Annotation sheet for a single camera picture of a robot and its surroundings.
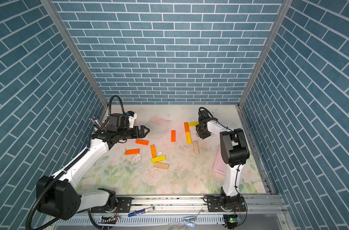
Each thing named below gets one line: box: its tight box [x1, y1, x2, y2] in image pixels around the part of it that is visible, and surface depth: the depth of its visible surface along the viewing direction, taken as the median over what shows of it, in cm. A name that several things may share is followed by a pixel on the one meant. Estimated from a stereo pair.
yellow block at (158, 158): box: [151, 155, 166, 164], surface depth 91 cm
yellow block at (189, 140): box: [186, 131, 193, 145], surface depth 101 cm
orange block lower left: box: [125, 148, 140, 156], surface depth 96 cm
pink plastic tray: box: [212, 143, 227, 177], surface depth 86 cm
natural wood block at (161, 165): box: [153, 162, 170, 170], surface depth 88 cm
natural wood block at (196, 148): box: [192, 140, 200, 154], surface depth 98 cm
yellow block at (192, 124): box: [187, 121, 200, 127], surface depth 110 cm
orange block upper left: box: [135, 138, 150, 146], surface depth 98 cm
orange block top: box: [184, 122, 190, 133], surface depth 108 cm
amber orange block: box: [150, 144, 157, 158], surface depth 96 cm
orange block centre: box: [171, 130, 176, 143], surface depth 103 cm
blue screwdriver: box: [127, 206, 156, 218], surface depth 72 cm
